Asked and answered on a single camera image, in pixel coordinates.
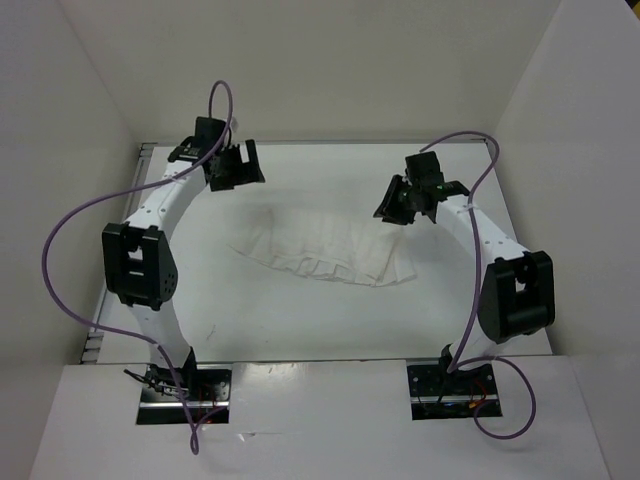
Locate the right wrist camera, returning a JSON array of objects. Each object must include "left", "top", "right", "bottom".
[{"left": 401, "top": 151, "right": 445, "bottom": 190}]

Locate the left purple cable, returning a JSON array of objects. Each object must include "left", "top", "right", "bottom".
[{"left": 42, "top": 79, "right": 236, "bottom": 456}]

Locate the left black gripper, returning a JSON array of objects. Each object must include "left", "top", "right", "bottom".
[{"left": 211, "top": 140, "right": 265, "bottom": 192}]

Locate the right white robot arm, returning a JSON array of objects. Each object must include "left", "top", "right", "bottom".
[{"left": 374, "top": 152, "right": 556, "bottom": 393}]

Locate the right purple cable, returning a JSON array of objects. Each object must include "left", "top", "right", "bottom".
[{"left": 419, "top": 130, "right": 539, "bottom": 441}]

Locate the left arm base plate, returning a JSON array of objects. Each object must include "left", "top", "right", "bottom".
[{"left": 123, "top": 364, "right": 232, "bottom": 425}]

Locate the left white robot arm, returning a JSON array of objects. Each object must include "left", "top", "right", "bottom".
[{"left": 102, "top": 117, "right": 265, "bottom": 400}]

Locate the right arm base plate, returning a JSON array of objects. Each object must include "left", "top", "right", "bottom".
[{"left": 406, "top": 360, "right": 502, "bottom": 421}]

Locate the purple cable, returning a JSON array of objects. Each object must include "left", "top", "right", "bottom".
[
  {"left": 42, "top": 79, "right": 236, "bottom": 456},
  {"left": 419, "top": 130, "right": 539, "bottom": 441}
]

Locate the white pleated skirt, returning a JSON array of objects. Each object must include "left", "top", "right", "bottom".
[{"left": 230, "top": 206, "right": 417, "bottom": 287}]

